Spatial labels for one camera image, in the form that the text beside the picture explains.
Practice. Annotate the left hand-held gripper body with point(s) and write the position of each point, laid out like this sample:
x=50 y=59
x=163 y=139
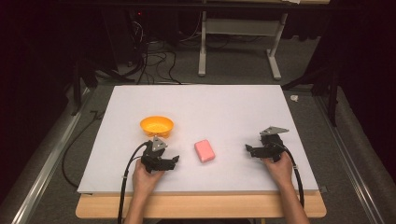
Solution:
x=154 y=153

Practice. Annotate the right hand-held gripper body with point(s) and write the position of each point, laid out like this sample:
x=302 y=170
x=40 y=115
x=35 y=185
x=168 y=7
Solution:
x=271 y=144

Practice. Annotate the orange plastic bowl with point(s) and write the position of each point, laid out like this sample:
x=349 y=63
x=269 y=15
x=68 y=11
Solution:
x=156 y=125

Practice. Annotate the person's right hand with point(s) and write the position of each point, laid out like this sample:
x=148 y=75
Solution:
x=281 y=170

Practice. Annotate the person's left hand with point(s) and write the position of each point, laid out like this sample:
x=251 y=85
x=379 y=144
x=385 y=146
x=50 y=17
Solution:
x=145 y=181

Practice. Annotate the crumpled white paper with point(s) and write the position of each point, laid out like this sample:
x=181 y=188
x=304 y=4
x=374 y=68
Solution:
x=294 y=98

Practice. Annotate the wooden table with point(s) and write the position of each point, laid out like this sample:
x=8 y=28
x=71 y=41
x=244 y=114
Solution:
x=199 y=205

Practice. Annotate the white table board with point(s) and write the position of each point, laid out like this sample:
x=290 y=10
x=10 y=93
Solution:
x=199 y=109

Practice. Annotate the black metal stand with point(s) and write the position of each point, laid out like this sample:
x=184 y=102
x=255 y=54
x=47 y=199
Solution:
x=323 y=84
x=81 y=77

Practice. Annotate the aluminium floor rail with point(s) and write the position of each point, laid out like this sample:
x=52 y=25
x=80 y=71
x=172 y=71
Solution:
x=348 y=158
x=46 y=165

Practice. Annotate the white metal desk frame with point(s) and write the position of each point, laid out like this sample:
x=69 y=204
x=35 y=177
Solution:
x=243 y=28

